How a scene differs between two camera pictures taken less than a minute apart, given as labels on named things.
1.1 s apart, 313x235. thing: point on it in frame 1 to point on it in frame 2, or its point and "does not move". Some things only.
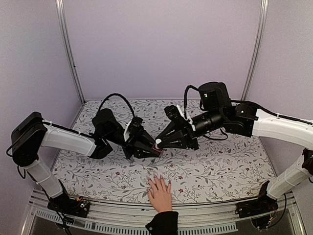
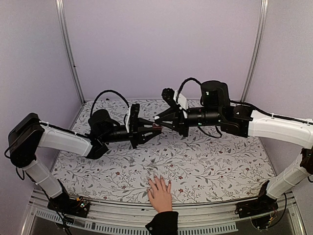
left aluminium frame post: [62, 23] does not move
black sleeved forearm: [164, 223] does not move
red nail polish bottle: [154, 148] to [154, 127]
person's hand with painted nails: [160, 195] does not move
